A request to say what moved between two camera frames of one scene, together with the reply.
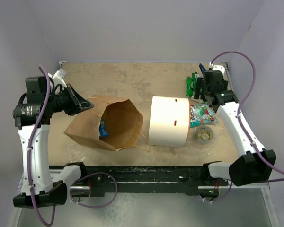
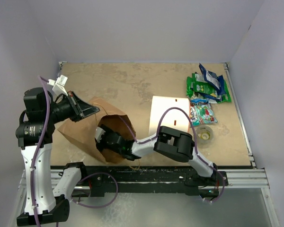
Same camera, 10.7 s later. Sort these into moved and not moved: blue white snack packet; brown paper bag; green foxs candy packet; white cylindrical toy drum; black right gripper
Moved: blue white snack packet; black right gripper; brown paper bag
Not moved: green foxs candy packet; white cylindrical toy drum
